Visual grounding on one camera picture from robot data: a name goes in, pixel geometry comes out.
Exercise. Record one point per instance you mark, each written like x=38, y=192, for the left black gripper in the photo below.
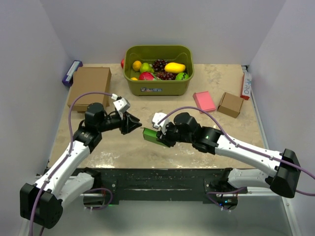
x=128, y=123

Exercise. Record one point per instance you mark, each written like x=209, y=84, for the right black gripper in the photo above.
x=169, y=143

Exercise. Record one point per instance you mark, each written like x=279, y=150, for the green paper box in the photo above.
x=151, y=136

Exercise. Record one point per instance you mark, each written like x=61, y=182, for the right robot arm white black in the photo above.
x=278, y=171

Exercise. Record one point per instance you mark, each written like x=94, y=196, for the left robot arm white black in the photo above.
x=43, y=202

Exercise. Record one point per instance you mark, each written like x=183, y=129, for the pink box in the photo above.
x=204, y=101

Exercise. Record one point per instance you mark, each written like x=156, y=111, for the large brown cardboard box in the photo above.
x=89, y=79

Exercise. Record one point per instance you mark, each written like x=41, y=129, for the purple white box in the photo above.
x=68, y=77

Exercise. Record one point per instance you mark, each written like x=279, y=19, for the small brown cardboard box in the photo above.
x=230, y=105

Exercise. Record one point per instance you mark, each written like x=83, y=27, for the red white box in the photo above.
x=246, y=86

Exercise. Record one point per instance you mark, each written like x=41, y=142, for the red dragon fruit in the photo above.
x=147, y=76

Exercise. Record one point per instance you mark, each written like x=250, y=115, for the dark grapes lower bunch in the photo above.
x=166, y=76

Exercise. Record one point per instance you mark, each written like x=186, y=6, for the dark grapes bunch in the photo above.
x=159, y=65
x=166, y=76

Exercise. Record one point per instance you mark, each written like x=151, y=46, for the green pear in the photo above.
x=145, y=67

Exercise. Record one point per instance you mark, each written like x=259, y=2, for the red fruit behind bin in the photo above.
x=122, y=63

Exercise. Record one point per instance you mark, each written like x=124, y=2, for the dark grapes upper bunch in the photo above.
x=159, y=65

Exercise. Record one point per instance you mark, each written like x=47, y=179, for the green round fruit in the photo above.
x=182, y=76

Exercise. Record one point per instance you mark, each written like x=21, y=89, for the yellow mango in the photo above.
x=174, y=67

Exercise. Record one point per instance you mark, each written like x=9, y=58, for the olive green plastic bin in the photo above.
x=150, y=53

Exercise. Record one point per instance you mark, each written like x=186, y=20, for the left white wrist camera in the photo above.
x=121, y=104

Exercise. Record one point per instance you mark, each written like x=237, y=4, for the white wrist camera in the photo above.
x=158, y=122
x=121, y=104

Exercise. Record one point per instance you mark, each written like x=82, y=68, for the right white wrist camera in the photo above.
x=158, y=122

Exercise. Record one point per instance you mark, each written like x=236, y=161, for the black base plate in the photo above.
x=185, y=185

